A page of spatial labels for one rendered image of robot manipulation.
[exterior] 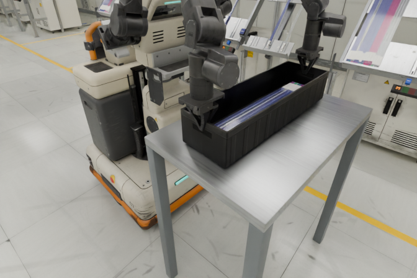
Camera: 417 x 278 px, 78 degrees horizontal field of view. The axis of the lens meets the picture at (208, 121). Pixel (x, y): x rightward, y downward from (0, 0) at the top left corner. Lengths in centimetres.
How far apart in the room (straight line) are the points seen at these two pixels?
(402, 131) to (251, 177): 174
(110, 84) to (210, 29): 87
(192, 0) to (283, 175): 47
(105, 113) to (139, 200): 46
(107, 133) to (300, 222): 118
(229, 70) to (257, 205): 30
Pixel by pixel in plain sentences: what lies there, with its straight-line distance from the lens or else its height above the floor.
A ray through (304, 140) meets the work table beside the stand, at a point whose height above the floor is 80.
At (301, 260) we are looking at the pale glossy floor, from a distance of 153.
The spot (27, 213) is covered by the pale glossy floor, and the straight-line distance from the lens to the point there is 194.
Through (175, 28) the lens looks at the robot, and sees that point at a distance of 116.
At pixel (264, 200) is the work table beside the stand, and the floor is 80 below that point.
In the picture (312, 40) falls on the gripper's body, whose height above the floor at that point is 102.
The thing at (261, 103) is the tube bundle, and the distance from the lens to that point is 90.
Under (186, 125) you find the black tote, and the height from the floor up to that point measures 87.
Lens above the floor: 127
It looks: 32 degrees down
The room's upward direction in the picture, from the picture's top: straight up
